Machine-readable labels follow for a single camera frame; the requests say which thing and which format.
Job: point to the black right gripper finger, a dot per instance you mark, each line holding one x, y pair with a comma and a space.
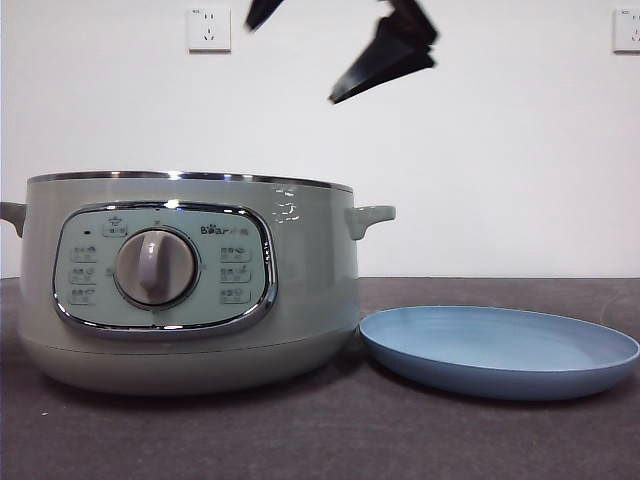
395, 55
260, 14

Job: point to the pale green electric steamer pot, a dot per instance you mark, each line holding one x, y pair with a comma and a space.
310, 280

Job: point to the blue round plate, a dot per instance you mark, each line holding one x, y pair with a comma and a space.
500, 345

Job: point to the white wall socket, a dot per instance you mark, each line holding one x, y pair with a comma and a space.
210, 30
628, 31

